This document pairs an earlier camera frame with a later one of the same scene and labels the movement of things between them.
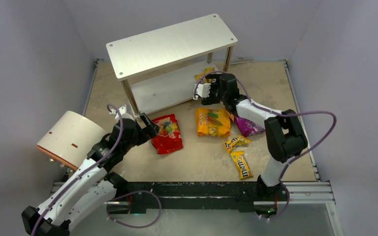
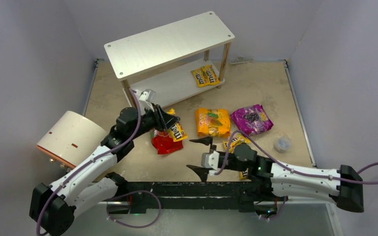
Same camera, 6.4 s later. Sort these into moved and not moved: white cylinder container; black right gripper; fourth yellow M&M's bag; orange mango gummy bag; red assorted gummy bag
Moved: black right gripper
Not moved: orange mango gummy bag; white cylinder container; red assorted gummy bag; fourth yellow M&M's bag
